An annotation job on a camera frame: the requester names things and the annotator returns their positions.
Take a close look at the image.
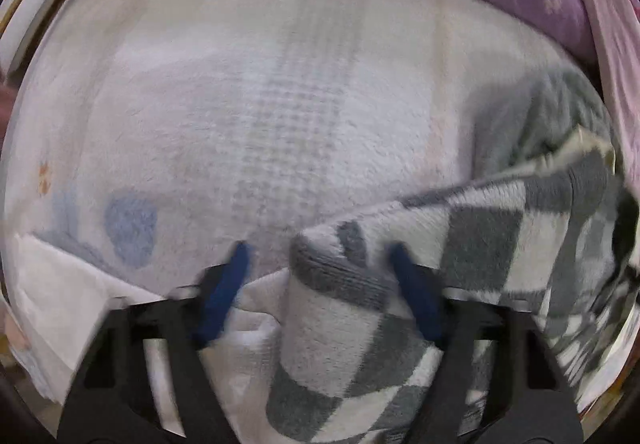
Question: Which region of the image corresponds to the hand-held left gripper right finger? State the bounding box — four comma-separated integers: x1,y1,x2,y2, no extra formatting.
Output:
388,242,585,444

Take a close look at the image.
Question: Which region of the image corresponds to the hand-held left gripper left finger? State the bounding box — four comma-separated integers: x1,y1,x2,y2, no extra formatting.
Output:
56,241,254,444

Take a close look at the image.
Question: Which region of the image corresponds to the grey white checkered blanket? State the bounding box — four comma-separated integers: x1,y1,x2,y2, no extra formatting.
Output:
266,65,640,443

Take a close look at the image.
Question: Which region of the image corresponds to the white sheet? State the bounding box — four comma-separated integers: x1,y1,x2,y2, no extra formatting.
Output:
7,234,166,402

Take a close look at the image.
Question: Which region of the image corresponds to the white fleece printed blanket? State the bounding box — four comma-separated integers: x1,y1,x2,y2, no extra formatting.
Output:
2,0,591,430

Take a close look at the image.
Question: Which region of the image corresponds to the pink cloth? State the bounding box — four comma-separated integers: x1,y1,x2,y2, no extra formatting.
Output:
532,0,640,200

